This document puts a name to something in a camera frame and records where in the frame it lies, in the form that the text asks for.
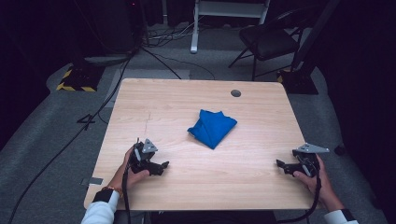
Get black left wristband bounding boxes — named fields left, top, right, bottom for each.
left=92, top=188, right=115, bottom=203

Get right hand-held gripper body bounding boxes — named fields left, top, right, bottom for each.
left=289, top=142, right=331, bottom=178

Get white metal stand frame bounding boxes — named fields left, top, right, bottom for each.
left=190, top=0, right=271, bottom=54

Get black folding chair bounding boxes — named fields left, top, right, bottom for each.
left=228, top=8, right=304, bottom=82

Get black right wristband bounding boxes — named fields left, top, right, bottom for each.
left=340, top=208, right=356, bottom=222

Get orange bracelet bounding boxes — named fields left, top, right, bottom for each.
left=102, top=185, right=123, bottom=198

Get black slanted stand pole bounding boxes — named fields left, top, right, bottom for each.
left=290, top=0, right=342, bottom=73

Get blue cloth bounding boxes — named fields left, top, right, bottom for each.
left=187, top=108, right=238, bottom=150

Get grey tape strip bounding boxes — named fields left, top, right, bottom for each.
left=80, top=176, right=104, bottom=188

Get person's left hand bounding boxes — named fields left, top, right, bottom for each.
left=108, top=147, right=150, bottom=191

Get short black floor cable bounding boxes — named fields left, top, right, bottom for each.
left=141, top=46, right=183, bottom=80

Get small black floor object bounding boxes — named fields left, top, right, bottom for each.
left=333, top=144, right=347, bottom=157

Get black wristband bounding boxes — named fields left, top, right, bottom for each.
left=340, top=208, right=356, bottom=222
left=92, top=188, right=115, bottom=203

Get person's dark legs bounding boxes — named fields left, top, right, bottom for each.
left=113, top=210, right=278, bottom=224

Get left hand-held gripper black cable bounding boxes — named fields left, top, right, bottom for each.
left=121, top=139, right=139, bottom=224

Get dark equipment cabinet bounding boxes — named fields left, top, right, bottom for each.
left=74, top=0, right=145, bottom=58

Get bundle of floor cables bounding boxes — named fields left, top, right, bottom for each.
left=143, top=21, right=201, bottom=49

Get thin black floor cable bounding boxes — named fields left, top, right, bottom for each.
left=152, top=51, right=217, bottom=80

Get hand-held gripper black cable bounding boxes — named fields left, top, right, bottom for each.
left=276, top=154, right=322, bottom=224
left=121, top=139, right=139, bottom=224

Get person's right hand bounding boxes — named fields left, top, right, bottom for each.
left=293, top=154, right=346, bottom=213

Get long black floor cable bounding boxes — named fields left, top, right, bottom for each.
left=7, top=51, right=135, bottom=224

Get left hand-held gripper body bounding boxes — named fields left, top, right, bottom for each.
left=129, top=138, right=159, bottom=175

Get right hand-held gripper black cable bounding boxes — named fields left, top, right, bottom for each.
left=276, top=154, right=322, bottom=224

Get black yellow striped stand base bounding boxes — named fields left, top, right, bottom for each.
left=55, top=63, right=106, bottom=93

